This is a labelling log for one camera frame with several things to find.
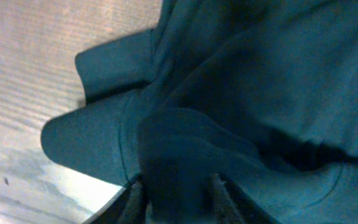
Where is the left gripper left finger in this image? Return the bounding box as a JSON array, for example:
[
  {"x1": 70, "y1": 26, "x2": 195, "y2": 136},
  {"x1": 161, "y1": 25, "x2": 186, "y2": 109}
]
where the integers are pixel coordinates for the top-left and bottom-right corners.
[{"x1": 83, "y1": 174, "x2": 148, "y2": 224}]

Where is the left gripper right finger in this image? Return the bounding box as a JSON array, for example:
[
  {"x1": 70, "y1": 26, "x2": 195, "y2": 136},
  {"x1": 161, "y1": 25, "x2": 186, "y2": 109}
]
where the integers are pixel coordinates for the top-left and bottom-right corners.
[{"x1": 208, "y1": 173, "x2": 280, "y2": 224}]

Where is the black polo shirt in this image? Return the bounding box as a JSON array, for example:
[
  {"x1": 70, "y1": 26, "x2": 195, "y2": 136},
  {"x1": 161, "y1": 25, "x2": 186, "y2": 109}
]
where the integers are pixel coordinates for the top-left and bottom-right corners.
[{"x1": 41, "y1": 0, "x2": 358, "y2": 223}]

